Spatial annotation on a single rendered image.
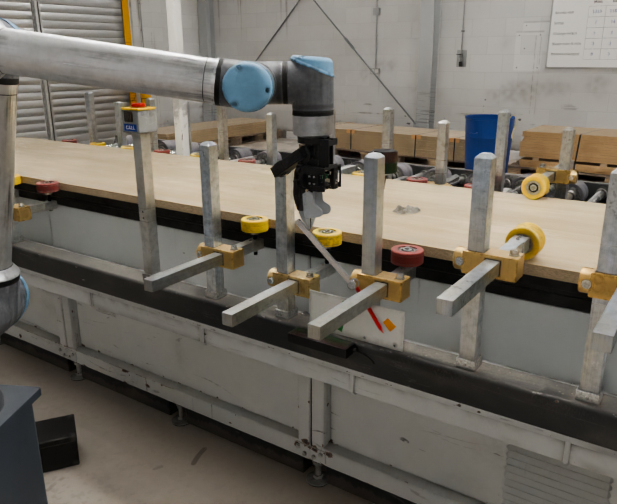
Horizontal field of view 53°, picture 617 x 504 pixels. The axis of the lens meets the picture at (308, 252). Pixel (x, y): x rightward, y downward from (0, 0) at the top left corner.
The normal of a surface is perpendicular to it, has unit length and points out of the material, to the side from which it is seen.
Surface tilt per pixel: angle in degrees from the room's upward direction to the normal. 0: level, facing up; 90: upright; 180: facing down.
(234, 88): 91
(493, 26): 90
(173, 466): 0
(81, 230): 90
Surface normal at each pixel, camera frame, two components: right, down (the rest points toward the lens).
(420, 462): -0.56, 0.25
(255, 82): 0.07, 0.31
